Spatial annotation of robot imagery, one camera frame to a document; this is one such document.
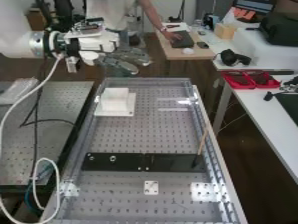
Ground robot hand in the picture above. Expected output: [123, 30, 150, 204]
[64, 22, 153, 76]

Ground person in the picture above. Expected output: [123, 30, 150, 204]
[84, 0, 183, 42]

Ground small white box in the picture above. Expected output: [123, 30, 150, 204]
[93, 87, 137, 118]

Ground black keyboard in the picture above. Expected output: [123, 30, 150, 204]
[170, 30, 197, 49]

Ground wooden desk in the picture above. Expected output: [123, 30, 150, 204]
[153, 22, 219, 86]

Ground tan box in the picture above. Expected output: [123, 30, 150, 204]
[214, 22, 239, 41]

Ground clear box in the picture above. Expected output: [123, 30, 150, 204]
[56, 77, 250, 224]

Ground black headphones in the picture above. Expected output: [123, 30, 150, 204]
[219, 48, 252, 67]

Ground red tray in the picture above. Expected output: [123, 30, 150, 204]
[246, 69, 282, 89]
[221, 70, 258, 90]

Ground black plate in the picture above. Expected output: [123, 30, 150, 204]
[81, 152, 207, 174]

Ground white desk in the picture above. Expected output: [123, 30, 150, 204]
[194, 13, 298, 75]
[211, 74, 298, 185]

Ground thin stick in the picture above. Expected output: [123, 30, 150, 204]
[190, 127, 210, 169]

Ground black bag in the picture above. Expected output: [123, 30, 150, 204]
[259, 13, 298, 47]

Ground small white square plate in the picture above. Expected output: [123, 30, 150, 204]
[142, 180, 159, 196]

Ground white cable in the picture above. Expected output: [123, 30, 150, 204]
[0, 54, 64, 224]

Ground black cable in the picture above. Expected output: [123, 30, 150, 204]
[18, 56, 77, 176]

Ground metal corner bracket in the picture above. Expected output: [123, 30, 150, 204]
[58, 179, 81, 199]

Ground blue cable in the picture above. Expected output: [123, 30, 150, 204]
[24, 165, 46, 212]

